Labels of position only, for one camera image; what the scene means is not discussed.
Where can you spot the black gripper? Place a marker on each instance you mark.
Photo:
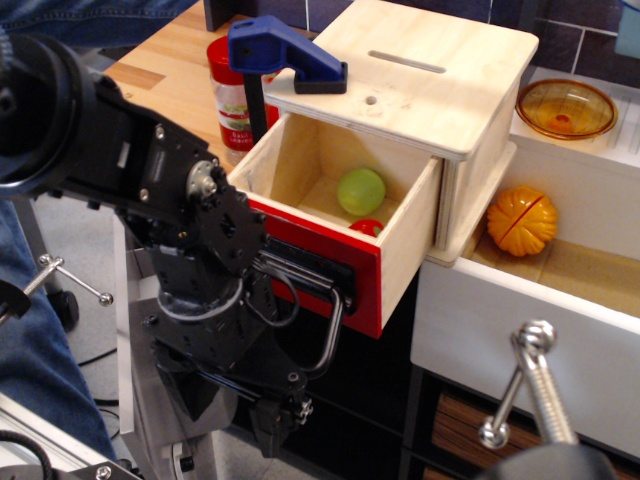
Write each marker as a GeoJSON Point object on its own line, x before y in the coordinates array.
{"type": "Point", "coordinates": [206, 340]}

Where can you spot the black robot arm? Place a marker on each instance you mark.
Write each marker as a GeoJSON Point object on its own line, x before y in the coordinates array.
{"type": "Point", "coordinates": [67, 131]}

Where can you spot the orange toy pumpkin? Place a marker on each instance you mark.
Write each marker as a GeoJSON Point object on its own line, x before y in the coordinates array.
{"type": "Point", "coordinates": [522, 221]}

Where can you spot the red toy fruit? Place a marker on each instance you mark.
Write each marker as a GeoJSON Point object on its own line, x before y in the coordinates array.
{"type": "Point", "coordinates": [368, 226]}

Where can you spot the wooden box housing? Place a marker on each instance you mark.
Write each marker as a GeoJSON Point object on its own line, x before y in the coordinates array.
{"type": "Point", "coordinates": [440, 83]}

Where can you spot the amber glass bowl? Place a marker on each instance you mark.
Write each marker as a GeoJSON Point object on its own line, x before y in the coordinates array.
{"type": "Point", "coordinates": [566, 109]}

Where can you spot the green toy ball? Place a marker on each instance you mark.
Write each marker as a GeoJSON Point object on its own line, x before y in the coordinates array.
{"type": "Point", "coordinates": [361, 192]}

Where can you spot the blue clamp with black bar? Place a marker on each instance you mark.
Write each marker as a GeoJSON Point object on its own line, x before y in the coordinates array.
{"type": "Point", "coordinates": [266, 45]}

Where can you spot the metal clamp screw right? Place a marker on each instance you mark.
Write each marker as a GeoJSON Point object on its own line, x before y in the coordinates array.
{"type": "Point", "coordinates": [531, 344]}

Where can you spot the wooden drawer with red front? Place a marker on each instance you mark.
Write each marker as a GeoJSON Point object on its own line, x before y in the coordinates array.
{"type": "Point", "coordinates": [292, 176]}

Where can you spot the black drawer handle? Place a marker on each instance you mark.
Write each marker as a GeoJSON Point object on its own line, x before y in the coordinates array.
{"type": "Point", "coordinates": [305, 272]}

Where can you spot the blue jeans leg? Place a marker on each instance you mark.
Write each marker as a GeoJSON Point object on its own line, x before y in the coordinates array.
{"type": "Point", "coordinates": [39, 372]}

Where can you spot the red-lidded spice jar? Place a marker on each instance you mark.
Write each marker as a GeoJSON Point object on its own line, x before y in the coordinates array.
{"type": "Point", "coordinates": [231, 102]}

